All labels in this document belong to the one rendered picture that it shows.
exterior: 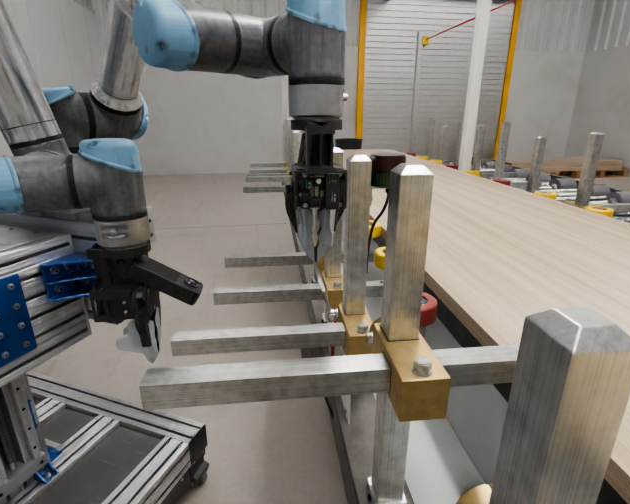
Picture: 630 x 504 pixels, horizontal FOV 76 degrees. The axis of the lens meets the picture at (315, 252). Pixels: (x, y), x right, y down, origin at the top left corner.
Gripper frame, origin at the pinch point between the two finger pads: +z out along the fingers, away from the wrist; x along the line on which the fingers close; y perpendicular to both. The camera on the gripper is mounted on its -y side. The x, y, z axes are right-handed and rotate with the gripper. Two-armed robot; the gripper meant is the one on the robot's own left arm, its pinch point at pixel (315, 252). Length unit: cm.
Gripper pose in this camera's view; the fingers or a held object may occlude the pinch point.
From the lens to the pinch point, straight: 64.1
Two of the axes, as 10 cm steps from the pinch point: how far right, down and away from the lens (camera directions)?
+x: 9.9, -0.4, 1.1
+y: 1.1, 3.3, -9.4
